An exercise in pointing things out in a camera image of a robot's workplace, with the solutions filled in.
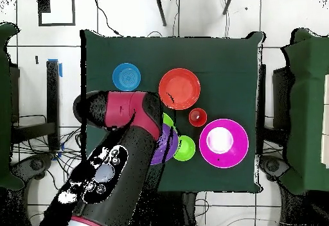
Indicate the black post with blue tape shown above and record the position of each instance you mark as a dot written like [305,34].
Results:
[52,102]

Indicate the orange cup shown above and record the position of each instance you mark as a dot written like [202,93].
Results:
[198,117]

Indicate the wide orange bowl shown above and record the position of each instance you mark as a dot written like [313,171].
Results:
[182,87]

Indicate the black camera tripod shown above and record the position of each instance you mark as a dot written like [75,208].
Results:
[161,10]

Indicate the dark green tablecloth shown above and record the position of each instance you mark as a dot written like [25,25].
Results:
[218,46]

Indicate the wide purple bowl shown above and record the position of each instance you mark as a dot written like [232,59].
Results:
[173,143]

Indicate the large pink bowl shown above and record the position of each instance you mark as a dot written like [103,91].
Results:
[231,156]

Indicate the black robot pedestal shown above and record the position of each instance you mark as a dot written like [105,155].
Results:
[174,210]

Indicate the small green bowl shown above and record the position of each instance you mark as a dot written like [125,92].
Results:
[186,149]

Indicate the green cloth side table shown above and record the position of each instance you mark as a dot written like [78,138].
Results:
[308,107]
[5,107]

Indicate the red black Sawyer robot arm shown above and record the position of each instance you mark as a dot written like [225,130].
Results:
[128,174]

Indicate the white box stack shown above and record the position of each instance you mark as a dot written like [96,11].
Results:
[326,120]

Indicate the medium green bowl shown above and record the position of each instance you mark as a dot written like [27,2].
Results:
[167,120]

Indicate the small blue bowl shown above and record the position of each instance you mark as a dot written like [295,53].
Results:
[126,77]

